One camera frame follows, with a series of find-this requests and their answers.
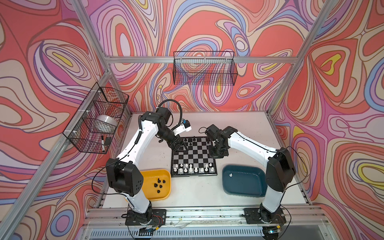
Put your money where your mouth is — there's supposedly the white roll in basket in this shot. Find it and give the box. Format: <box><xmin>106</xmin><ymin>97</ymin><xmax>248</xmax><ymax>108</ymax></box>
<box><xmin>96</xmin><ymin>115</ymin><xmax>118</xmax><ymax>127</ymax></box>

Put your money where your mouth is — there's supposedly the yellow plastic tray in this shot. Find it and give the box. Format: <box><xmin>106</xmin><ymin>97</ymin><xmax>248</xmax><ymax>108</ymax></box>
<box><xmin>122</xmin><ymin>168</ymin><xmax>171</xmax><ymax>203</ymax></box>

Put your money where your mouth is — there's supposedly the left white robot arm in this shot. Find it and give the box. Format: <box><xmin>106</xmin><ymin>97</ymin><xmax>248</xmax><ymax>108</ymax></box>
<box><xmin>106</xmin><ymin>99</ymin><xmax>191</xmax><ymax>224</ymax></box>

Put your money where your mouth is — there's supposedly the black marker in basket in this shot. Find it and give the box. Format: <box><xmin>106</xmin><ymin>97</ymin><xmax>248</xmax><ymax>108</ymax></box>
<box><xmin>101</xmin><ymin>136</ymin><xmax>106</xmax><ymax>153</ymax></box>

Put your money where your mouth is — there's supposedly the black wire basket left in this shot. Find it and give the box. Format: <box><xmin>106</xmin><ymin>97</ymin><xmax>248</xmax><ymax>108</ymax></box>
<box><xmin>63</xmin><ymin>83</ymin><xmax>129</xmax><ymax>154</ymax></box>

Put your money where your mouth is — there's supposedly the teal plastic tray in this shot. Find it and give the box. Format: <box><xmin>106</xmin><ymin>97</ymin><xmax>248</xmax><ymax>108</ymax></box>
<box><xmin>222</xmin><ymin>165</ymin><xmax>267</xmax><ymax>198</ymax></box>

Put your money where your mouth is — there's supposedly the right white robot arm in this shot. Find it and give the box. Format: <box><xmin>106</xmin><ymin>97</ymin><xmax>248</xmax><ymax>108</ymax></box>
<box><xmin>205</xmin><ymin>125</ymin><xmax>296</xmax><ymax>223</ymax></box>

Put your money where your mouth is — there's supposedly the black white chess board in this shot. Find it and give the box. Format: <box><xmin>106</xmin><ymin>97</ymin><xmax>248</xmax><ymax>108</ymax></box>
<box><xmin>171</xmin><ymin>136</ymin><xmax>218</xmax><ymax>177</ymax></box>

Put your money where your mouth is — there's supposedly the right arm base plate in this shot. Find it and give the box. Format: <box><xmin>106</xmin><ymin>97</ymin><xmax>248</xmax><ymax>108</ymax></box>
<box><xmin>241</xmin><ymin>208</ymin><xmax>287</xmax><ymax>226</ymax></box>

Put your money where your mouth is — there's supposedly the black wire basket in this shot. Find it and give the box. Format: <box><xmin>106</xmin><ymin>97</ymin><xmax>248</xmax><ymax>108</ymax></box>
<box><xmin>63</xmin><ymin>83</ymin><xmax>129</xmax><ymax>154</ymax></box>
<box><xmin>173</xmin><ymin>50</ymin><xmax>238</xmax><ymax>86</ymax></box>

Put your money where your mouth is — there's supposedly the black wire basket back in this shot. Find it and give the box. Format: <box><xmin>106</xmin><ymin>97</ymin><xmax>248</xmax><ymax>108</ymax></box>
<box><xmin>173</xmin><ymin>50</ymin><xmax>238</xmax><ymax>86</ymax></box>

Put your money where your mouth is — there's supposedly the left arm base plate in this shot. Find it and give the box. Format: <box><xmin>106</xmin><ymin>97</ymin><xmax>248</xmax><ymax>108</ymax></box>
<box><xmin>122</xmin><ymin>209</ymin><xmax>167</xmax><ymax>228</ymax></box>

